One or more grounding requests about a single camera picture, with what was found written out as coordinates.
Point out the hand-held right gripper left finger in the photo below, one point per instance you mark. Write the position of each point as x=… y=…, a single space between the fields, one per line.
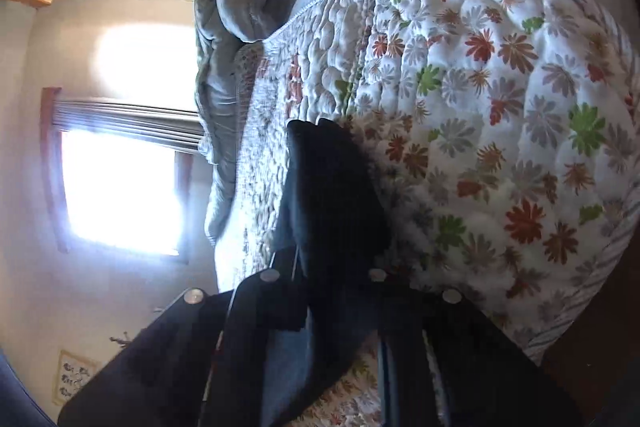
x=250 y=302

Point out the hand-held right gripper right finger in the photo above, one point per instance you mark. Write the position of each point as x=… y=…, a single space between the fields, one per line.
x=395 y=307

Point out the black pants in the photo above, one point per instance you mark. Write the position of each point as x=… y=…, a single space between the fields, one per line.
x=330 y=187

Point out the wooden framed window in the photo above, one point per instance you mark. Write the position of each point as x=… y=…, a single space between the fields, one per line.
x=115 y=192

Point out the bed with floral quilt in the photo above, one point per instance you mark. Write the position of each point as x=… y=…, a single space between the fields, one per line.
x=475 y=132

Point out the grey window curtain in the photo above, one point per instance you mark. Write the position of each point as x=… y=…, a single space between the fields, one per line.
x=130 y=122

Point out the grey-blue comforter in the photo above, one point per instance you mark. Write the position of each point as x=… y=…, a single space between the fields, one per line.
x=220 y=82

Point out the framed wall picture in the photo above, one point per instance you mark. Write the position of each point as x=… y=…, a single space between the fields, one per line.
x=75 y=379

